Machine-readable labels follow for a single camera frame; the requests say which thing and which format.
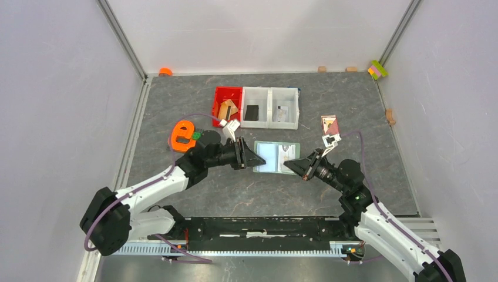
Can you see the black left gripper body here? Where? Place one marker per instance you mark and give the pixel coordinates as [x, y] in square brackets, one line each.
[239, 161]

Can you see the green toy brick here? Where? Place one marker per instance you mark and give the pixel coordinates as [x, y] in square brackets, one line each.
[196, 135]

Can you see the orange curved toy track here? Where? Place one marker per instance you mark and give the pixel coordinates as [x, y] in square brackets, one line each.
[181, 138]

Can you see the red playing card box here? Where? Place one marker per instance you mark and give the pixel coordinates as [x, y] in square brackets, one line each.
[329, 124]

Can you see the silver credit card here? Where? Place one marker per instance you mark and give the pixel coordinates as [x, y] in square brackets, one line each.
[280, 114]
[287, 152]

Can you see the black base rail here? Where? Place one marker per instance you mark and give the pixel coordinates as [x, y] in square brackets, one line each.
[317, 227]

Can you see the multicolour toy brick stack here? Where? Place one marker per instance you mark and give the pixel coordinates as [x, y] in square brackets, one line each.
[376, 70]

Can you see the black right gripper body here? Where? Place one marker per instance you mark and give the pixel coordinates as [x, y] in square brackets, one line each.
[318, 166]

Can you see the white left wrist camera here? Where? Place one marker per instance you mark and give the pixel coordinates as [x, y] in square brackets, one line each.
[229, 128]

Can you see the red plastic bin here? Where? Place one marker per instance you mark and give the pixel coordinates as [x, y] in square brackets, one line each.
[223, 93]

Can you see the wooden arch block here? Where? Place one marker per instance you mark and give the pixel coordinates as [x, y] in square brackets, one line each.
[390, 117]

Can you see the orange tape roll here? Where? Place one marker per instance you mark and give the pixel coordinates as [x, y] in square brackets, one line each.
[165, 72]

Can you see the black card in bin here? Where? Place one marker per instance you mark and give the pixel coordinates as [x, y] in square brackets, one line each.
[251, 113]

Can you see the gold credit card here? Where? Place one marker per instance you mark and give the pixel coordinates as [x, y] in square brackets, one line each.
[234, 109]
[225, 109]

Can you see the white bin right compartment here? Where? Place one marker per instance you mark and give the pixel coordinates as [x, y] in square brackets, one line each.
[285, 97]

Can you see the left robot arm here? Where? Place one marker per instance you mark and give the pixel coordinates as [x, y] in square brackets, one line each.
[113, 218]

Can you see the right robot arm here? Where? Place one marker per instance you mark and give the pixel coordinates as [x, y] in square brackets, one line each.
[366, 218]

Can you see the white bin compartment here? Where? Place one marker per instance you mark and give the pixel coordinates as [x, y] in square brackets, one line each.
[285, 97]
[256, 96]

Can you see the white bin left compartment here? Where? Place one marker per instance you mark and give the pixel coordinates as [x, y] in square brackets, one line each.
[256, 96]

